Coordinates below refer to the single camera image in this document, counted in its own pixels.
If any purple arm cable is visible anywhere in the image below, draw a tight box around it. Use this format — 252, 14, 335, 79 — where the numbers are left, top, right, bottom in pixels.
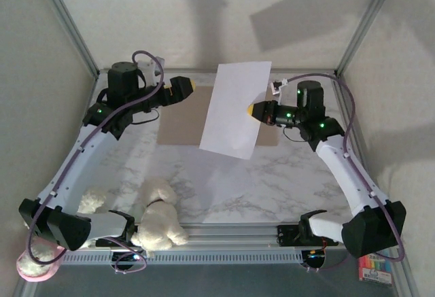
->
285, 73, 406, 273
27, 50, 166, 275

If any aluminium frame post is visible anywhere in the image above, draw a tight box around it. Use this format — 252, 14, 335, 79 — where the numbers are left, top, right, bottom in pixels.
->
334, 0, 404, 79
31, 0, 101, 77

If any aluminium back rail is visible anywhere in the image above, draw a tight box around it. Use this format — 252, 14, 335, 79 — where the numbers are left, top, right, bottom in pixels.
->
97, 68, 339, 75

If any white plush toy pink outfit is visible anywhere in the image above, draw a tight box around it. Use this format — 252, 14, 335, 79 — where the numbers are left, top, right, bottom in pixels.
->
16, 188, 107, 283

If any grey slotted cable duct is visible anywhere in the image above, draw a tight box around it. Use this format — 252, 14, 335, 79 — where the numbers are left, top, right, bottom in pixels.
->
60, 246, 304, 266

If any brown cardboard folder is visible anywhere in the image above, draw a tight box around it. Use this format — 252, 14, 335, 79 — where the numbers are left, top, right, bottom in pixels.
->
156, 86, 280, 147

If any white paper sheet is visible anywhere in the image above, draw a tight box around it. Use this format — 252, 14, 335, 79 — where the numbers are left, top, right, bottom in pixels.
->
198, 60, 273, 160

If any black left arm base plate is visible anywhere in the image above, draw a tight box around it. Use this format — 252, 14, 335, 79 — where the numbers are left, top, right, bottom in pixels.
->
94, 235, 143, 247

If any white plush dog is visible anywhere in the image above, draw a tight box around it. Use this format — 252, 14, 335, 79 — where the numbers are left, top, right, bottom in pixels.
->
130, 176, 190, 253

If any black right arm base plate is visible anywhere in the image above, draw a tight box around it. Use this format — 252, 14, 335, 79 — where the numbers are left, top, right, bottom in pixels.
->
277, 224, 341, 246

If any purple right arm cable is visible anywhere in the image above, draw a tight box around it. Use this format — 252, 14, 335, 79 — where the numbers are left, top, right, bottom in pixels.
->
285, 73, 406, 273

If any highlighter pen pack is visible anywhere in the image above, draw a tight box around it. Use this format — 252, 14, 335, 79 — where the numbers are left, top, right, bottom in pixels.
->
358, 254, 395, 283

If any aluminium side rail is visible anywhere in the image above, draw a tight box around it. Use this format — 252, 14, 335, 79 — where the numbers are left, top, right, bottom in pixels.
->
331, 72, 397, 225

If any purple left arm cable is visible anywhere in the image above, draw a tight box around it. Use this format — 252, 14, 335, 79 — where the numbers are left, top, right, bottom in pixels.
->
27, 50, 166, 275

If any aluminium front rail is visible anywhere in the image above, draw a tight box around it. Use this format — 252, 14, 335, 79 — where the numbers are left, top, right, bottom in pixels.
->
81, 221, 402, 249

